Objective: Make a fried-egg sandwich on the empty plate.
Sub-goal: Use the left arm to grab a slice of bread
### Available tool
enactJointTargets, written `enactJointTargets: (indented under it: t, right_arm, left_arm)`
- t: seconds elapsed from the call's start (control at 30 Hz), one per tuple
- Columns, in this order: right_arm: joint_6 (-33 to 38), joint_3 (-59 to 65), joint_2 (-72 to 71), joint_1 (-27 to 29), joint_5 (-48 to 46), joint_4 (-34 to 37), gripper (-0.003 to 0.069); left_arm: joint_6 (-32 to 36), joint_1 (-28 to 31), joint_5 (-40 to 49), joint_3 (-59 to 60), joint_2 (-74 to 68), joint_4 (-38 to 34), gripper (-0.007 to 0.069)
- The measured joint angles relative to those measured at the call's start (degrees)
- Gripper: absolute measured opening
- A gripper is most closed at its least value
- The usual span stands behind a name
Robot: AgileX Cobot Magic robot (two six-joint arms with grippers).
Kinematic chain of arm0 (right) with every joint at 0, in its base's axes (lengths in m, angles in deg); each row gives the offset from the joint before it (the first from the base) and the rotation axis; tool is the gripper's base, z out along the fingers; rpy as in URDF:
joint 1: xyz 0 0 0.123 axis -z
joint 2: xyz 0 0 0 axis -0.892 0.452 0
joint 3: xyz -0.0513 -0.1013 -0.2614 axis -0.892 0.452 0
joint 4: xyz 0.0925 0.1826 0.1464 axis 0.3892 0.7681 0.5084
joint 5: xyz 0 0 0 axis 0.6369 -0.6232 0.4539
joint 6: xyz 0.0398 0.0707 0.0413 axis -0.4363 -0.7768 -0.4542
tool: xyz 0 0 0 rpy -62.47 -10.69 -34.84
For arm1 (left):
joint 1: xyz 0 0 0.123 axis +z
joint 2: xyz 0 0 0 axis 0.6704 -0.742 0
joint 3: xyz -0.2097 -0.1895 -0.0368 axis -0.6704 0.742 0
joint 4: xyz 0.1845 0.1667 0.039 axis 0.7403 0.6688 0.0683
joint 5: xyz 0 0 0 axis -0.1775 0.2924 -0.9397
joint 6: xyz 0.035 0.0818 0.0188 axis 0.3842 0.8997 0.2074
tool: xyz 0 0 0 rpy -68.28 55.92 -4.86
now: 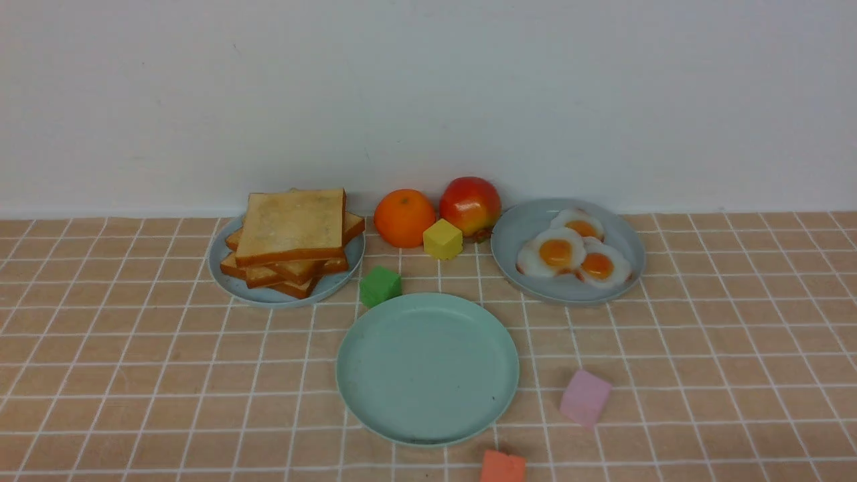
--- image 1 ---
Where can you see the fried egg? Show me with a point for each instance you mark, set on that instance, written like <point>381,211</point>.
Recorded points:
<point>581,222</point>
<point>551,253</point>
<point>603,267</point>

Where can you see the toast slice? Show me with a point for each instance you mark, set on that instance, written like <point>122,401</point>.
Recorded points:
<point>294,290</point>
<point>297,271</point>
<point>292,225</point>
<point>352,227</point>

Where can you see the yellow cube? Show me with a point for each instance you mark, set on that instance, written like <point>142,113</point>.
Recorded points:
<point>443,241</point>

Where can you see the orange fruit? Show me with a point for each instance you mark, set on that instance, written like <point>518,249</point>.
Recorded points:
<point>402,216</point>

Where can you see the red yellow apple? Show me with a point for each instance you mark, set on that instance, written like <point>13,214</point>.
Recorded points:
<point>473,205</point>

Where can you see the green cube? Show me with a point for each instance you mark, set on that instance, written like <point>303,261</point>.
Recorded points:
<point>379,285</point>

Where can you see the grey-blue plate with eggs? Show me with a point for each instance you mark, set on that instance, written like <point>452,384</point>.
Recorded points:
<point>524,221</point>

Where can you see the grey-blue plate with toast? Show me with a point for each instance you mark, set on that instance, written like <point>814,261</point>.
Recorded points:
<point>270,299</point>

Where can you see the green round plate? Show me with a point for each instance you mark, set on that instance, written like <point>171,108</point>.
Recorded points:
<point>427,370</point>

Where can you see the pink cube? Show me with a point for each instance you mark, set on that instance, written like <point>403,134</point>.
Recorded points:
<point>584,399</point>

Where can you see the orange-red cube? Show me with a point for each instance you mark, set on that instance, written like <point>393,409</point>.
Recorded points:
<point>497,466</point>

